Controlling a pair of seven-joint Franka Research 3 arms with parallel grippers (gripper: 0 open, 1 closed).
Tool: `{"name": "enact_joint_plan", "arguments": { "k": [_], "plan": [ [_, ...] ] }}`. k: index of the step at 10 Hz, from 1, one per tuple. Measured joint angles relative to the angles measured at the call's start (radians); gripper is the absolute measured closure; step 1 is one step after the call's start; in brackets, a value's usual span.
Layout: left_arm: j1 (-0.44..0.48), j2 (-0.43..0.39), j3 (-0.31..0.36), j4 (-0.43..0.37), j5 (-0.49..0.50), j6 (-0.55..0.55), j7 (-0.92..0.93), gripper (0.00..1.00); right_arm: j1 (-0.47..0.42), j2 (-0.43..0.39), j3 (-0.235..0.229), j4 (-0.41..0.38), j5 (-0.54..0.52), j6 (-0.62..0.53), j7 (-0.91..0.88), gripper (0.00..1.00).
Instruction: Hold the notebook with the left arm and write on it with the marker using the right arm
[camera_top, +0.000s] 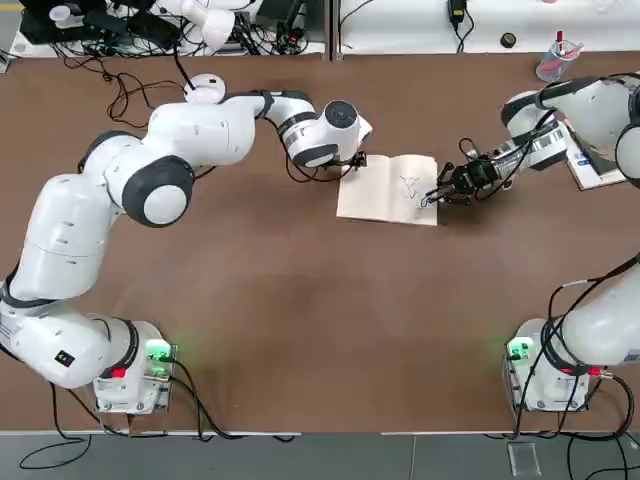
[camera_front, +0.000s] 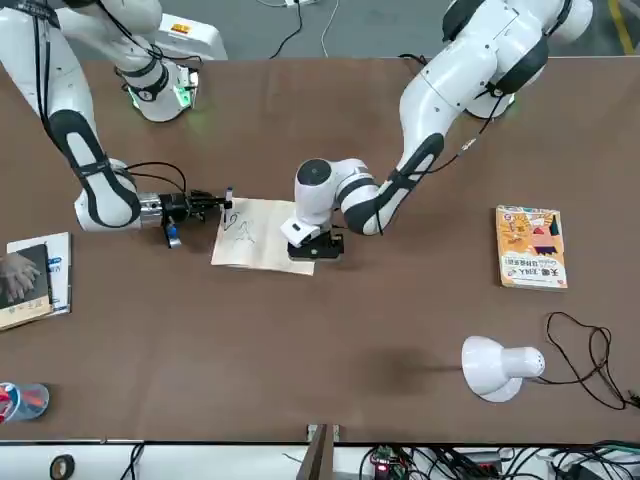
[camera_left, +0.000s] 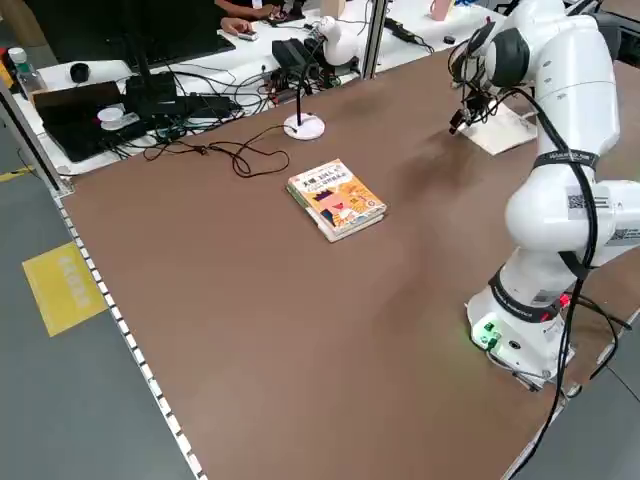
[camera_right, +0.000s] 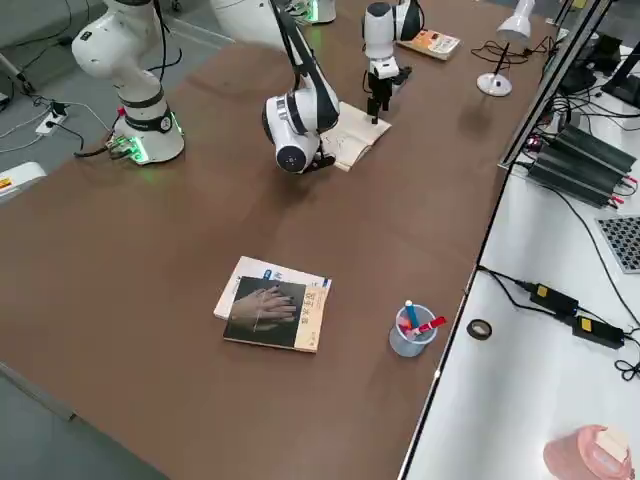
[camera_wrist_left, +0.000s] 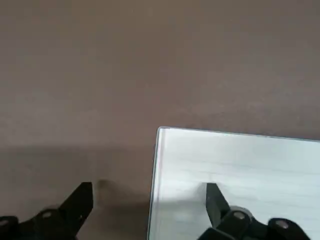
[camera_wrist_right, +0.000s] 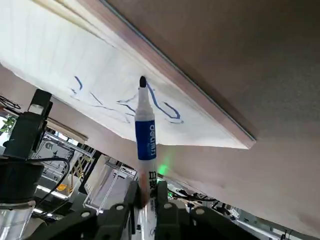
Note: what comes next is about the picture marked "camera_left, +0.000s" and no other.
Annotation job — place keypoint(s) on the black keyboard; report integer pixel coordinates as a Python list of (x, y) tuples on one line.
[(200, 47)]

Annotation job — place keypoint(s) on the black power adapter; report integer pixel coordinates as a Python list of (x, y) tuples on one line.
[(392, 24), (409, 36)]

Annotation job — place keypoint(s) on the pink handheld device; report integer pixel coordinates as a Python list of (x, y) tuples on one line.
[(277, 18)]

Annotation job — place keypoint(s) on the white side desk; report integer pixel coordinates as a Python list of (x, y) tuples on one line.
[(422, 25)]

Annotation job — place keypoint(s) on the dark laptop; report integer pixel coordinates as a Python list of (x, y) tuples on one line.
[(75, 125)]

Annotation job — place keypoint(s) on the white tape roll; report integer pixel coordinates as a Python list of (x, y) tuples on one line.
[(111, 119)]

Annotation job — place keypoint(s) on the white notebook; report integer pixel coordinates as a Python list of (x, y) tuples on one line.
[(500, 135)]

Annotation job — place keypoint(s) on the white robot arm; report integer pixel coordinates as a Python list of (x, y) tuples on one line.
[(575, 100)]

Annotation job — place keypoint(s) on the small white red device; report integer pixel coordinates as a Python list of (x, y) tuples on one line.
[(248, 36)]

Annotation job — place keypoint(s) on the aluminium frame post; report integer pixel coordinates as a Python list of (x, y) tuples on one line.
[(372, 45), (31, 150)]

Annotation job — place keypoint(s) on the clear bottle with white cap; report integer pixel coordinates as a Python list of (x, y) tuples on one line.
[(20, 65)]

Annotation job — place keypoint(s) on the black ribbed power supply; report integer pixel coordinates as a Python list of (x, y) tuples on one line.
[(290, 52)]

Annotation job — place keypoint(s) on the black tape roll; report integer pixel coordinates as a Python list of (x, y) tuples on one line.
[(449, 38)]

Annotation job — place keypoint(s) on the white desk lamp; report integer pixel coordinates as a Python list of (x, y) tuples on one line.
[(305, 127)]

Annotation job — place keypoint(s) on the yellow floor sticker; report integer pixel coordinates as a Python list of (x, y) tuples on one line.
[(60, 290)]

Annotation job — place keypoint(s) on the black round cap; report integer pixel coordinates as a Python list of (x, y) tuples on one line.
[(80, 72)]

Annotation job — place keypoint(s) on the black monitor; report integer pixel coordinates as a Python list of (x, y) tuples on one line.
[(90, 30)]

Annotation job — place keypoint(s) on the wooden box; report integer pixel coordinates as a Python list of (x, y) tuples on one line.
[(332, 7)]

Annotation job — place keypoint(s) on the pink cup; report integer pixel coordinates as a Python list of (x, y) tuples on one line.
[(440, 9)]

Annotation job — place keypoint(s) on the black box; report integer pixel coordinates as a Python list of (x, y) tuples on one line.
[(150, 92)]

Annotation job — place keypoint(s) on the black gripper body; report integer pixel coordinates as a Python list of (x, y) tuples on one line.
[(477, 103)]

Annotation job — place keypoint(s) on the orange illustrated cover book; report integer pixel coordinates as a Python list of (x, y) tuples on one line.
[(340, 197)]

